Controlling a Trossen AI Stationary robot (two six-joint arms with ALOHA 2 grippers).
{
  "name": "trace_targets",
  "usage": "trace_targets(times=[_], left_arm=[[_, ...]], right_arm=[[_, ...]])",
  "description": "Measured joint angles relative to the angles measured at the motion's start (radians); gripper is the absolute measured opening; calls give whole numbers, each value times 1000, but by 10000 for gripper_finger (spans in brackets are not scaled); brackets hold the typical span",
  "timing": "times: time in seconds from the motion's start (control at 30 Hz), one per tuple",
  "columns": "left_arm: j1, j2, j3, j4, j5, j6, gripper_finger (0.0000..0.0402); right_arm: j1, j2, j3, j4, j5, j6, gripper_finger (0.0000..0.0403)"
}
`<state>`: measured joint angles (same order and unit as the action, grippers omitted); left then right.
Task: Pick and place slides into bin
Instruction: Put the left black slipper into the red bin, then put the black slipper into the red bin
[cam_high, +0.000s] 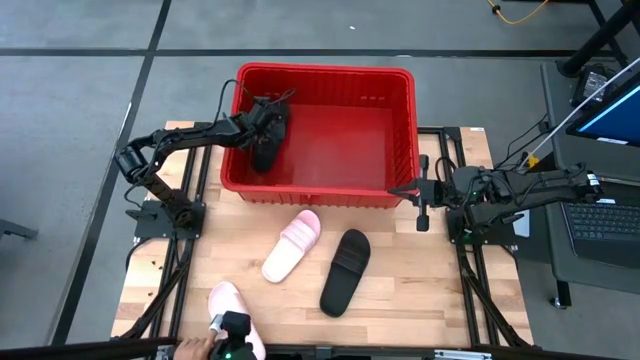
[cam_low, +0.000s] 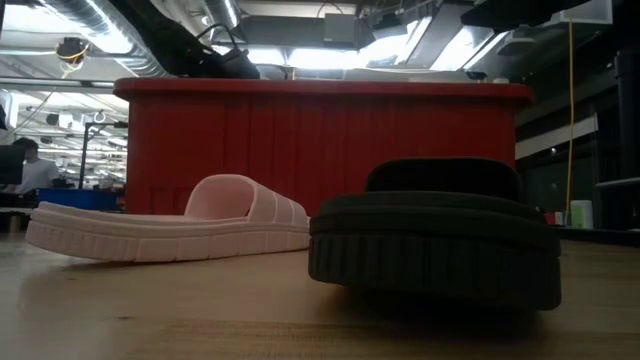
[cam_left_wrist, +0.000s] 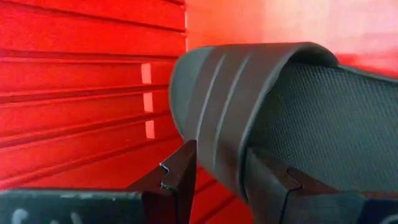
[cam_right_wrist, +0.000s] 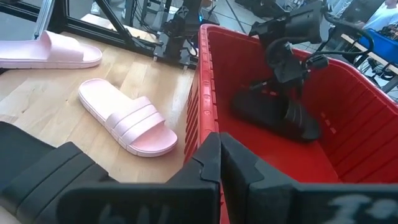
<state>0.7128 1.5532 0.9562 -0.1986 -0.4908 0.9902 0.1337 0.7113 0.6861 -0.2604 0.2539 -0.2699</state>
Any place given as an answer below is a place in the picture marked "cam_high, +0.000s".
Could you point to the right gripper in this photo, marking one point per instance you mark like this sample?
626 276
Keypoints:
435 192

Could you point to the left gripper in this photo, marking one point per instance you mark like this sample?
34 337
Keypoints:
257 125

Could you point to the black slide sandal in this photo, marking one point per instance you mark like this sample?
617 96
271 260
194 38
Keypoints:
340 290
265 157

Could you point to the pink slide sandal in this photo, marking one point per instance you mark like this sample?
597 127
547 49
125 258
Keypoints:
225 300
282 260

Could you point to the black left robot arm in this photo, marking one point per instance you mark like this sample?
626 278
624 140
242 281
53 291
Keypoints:
190 135

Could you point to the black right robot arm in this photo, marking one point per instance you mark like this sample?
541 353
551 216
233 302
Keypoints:
545 185

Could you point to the red plastic bin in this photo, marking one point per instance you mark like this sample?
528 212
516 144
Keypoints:
345 150

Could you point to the white card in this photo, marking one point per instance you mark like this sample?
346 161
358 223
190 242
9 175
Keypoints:
522 225

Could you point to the yellow connector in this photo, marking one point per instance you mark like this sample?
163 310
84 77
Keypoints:
533 161

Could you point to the grey desk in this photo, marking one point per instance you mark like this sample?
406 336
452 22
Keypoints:
555 250

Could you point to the black crossbar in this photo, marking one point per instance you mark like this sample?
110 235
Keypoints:
375 352

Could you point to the desk leg with caster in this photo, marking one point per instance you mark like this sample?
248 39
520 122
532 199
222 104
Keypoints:
562 295

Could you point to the black laptop keyboard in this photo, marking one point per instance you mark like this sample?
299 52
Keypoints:
600 225

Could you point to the black power adapter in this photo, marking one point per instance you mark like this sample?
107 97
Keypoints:
592 82

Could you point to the computer monitor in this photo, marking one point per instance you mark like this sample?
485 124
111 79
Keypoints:
615 120

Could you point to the person's hand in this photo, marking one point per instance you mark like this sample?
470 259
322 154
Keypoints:
192 350

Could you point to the black stand pole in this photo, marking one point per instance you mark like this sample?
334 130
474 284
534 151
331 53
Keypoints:
600 37

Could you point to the grey furniture foot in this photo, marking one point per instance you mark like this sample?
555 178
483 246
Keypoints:
15 229

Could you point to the black aluminium frame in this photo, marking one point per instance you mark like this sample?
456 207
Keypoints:
466 300
202 175

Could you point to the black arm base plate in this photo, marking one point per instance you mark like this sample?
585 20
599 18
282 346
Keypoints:
495 237
150 225

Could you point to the silver metal bracket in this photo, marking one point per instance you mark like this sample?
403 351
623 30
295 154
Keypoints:
165 354
462 355

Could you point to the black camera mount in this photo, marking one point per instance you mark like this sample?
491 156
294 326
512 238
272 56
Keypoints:
324 351

